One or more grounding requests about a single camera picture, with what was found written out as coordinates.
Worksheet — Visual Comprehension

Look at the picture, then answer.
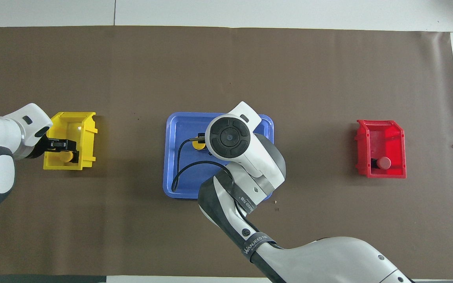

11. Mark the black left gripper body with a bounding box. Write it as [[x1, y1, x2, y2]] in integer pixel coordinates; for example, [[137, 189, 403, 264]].
[[25, 133, 53, 160]]

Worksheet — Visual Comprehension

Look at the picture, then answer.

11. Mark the red push button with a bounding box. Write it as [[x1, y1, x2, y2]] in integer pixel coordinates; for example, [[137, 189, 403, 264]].
[[370, 156, 392, 170]]

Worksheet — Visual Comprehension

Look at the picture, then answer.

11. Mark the yellow plastic bin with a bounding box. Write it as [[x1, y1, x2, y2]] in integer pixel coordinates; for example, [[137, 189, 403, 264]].
[[43, 112, 98, 171]]

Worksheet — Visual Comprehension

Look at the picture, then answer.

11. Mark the brown paper table mat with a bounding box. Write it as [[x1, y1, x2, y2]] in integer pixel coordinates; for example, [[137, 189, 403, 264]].
[[0, 26, 453, 279]]

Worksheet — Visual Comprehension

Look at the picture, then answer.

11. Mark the blue plastic tray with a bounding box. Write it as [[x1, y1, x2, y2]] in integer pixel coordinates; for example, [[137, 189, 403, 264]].
[[163, 112, 275, 201]]

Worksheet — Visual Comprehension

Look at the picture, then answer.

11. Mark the red plastic bin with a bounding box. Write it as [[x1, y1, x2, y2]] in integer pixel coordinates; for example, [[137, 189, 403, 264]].
[[355, 119, 407, 179]]

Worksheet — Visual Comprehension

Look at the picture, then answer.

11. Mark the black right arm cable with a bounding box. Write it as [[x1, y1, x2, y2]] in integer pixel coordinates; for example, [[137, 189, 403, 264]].
[[171, 133, 235, 193]]

